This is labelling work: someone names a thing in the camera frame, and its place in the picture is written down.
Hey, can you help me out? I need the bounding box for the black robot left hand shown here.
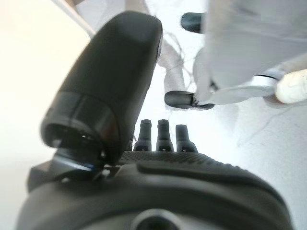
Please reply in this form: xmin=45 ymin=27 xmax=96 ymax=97
xmin=15 ymin=11 xmax=295 ymax=230

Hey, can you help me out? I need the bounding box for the white sneaker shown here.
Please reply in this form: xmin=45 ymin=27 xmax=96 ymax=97
xmin=275 ymin=70 xmax=307 ymax=104

